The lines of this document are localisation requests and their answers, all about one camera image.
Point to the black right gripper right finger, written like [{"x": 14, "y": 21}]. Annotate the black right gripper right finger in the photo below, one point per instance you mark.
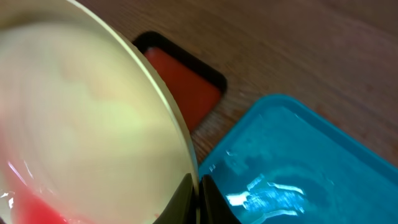
[{"x": 213, "y": 206}]

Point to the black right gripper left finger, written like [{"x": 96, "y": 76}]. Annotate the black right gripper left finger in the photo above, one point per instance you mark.
[{"x": 182, "y": 207}]

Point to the yellow plate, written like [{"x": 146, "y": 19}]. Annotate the yellow plate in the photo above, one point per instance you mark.
[{"x": 90, "y": 133}]

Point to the teal plastic tray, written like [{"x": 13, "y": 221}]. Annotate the teal plastic tray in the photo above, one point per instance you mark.
[{"x": 283, "y": 163}]

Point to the red tray with black rim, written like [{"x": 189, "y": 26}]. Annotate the red tray with black rim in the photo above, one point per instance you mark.
[{"x": 196, "y": 87}]

